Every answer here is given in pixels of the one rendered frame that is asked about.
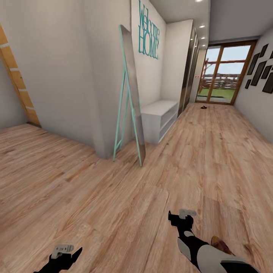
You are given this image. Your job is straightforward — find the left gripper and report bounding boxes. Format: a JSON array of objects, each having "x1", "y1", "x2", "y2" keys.
[{"x1": 45, "y1": 247, "x2": 82, "y2": 273}]

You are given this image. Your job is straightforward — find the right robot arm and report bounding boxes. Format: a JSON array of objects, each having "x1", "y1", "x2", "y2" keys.
[{"x1": 168, "y1": 209, "x2": 260, "y2": 273}]

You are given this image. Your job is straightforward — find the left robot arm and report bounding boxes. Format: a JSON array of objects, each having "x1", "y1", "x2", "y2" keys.
[{"x1": 33, "y1": 245, "x2": 82, "y2": 273}]

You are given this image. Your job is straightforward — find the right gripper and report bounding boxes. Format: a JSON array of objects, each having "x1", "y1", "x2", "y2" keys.
[{"x1": 168, "y1": 211, "x2": 193, "y2": 229}]

